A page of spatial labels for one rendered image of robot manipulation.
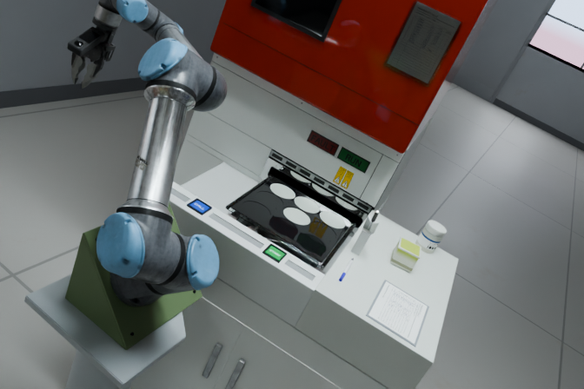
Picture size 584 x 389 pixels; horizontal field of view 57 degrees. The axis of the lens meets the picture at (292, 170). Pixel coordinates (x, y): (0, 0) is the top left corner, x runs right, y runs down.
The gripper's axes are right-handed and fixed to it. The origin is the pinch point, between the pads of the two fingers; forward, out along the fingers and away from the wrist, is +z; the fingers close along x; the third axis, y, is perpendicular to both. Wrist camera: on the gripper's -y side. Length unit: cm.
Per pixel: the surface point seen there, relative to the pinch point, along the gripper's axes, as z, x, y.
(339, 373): 27, -109, -26
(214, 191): 21, -49, 26
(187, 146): 22, -27, 54
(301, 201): 10, -78, 32
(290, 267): 9, -83, -19
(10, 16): 41, 118, 145
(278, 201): 11, -71, 24
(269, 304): 22, -83, -21
